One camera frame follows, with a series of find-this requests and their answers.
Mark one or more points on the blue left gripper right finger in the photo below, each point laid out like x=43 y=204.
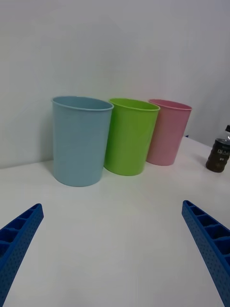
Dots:
x=210 y=242

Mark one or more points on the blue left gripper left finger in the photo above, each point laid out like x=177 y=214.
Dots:
x=16 y=242

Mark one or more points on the clear bottle with black label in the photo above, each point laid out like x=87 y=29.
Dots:
x=219 y=153

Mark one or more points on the pale blue plastic bin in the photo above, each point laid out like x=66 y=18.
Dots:
x=77 y=144

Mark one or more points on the pink plastic bin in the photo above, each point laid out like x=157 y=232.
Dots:
x=167 y=134

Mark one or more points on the green plastic bin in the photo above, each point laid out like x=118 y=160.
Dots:
x=129 y=139

